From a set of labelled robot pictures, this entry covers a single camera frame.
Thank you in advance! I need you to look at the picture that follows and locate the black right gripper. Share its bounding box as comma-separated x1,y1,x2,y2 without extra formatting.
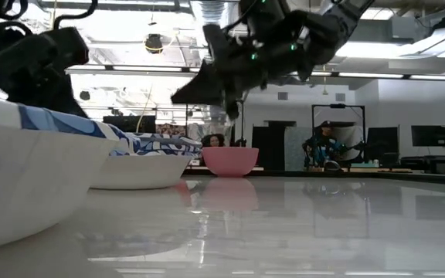
171,0,324,120

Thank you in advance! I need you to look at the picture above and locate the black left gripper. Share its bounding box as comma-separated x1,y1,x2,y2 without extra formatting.
0,22,90,117

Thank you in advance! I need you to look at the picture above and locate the pink plastic bowl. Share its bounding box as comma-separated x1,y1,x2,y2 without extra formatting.
201,146,260,178

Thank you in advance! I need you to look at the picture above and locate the blue patterned paper bowl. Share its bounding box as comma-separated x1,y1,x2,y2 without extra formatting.
108,132,203,158
90,144,195,191
0,94,120,254

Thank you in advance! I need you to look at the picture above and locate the person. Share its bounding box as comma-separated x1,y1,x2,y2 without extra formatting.
301,120,362,171
201,133,226,148

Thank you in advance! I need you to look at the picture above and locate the black ceiling dome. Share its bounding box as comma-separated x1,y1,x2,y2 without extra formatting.
144,33,165,55

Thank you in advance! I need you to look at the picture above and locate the black stand with white panel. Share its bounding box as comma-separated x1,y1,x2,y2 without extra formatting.
311,103,366,165

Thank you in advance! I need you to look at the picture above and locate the black computer monitor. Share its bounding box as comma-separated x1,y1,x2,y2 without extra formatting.
410,124,445,147
365,125,400,165

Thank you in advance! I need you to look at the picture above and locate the silver ceiling duct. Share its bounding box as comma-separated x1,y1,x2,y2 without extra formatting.
191,0,241,63

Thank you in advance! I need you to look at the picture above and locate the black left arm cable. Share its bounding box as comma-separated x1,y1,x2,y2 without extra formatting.
52,0,100,31

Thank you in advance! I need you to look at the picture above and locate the black wall screen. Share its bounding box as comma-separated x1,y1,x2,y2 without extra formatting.
102,114,157,134

